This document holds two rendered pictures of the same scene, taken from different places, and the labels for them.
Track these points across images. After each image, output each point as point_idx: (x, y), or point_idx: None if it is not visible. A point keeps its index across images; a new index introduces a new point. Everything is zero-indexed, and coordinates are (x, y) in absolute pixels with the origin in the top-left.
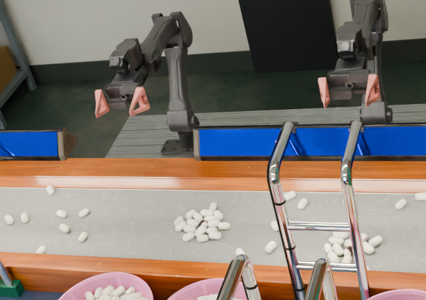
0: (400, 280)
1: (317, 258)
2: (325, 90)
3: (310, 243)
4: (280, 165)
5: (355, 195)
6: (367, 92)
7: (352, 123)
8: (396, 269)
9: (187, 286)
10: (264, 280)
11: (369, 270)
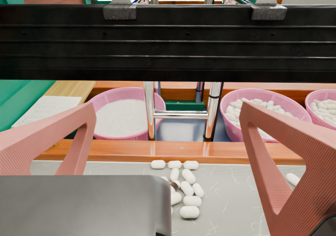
0: (121, 146)
1: (207, 182)
2: (277, 118)
3: (224, 204)
4: None
5: None
6: (64, 111)
7: None
8: (125, 171)
9: None
10: (243, 142)
11: (149, 155)
